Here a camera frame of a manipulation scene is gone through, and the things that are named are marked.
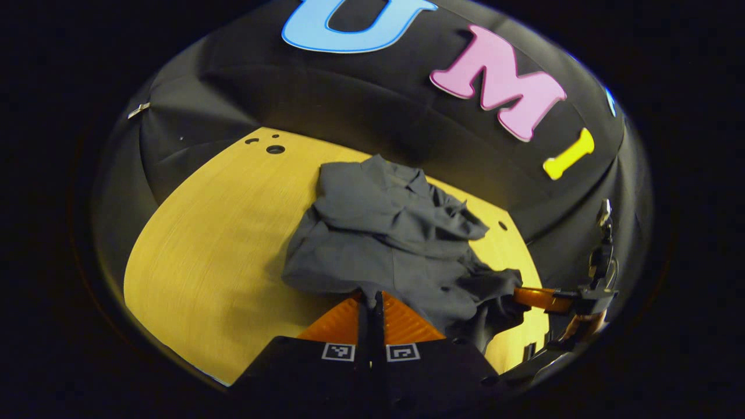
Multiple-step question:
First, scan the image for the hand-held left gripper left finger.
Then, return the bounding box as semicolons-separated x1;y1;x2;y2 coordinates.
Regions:
233;291;371;403

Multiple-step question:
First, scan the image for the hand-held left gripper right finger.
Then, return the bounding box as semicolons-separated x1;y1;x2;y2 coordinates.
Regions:
372;291;502;403

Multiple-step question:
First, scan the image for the grey collared shirt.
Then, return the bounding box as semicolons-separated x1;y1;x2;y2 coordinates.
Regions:
282;154;524;353

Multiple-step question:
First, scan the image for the black backdrop cloth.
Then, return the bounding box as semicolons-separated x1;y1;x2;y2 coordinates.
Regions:
96;0;652;373

